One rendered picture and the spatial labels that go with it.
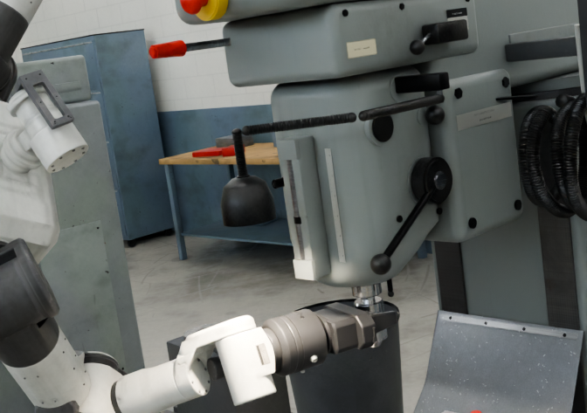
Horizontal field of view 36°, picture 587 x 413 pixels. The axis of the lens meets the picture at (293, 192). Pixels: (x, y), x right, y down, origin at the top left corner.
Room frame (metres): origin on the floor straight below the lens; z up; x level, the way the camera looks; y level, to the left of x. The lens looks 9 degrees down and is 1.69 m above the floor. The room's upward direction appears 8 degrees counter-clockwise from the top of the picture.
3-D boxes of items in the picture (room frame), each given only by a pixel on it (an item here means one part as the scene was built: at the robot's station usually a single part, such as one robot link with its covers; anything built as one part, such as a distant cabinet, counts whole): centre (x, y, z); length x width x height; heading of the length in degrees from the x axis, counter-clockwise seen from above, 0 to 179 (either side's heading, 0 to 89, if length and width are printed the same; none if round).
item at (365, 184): (1.41, -0.10, 1.47); 0.21 x 0.19 x 0.32; 43
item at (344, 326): (1.36, -0.01, 1.24); 0.13 x 0.12 x 0.10; 29
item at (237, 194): (1.21, 0.06, 1.49); 0.07 x 0.07 x 0.06
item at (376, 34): (1.43, -0.13, 1.68); 0.34 x 0.24 x 0.10; 133
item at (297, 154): (1.33, -0.01, 1.44); 0.04 x 0.04 x 0.21; 43
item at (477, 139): (1.53, -0.24, 1.47); 0.24 x 0.19 x 0.26; 43
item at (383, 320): (1.38, -0.11, 1.24); 0.06 x 0.02 x 0.03; 119
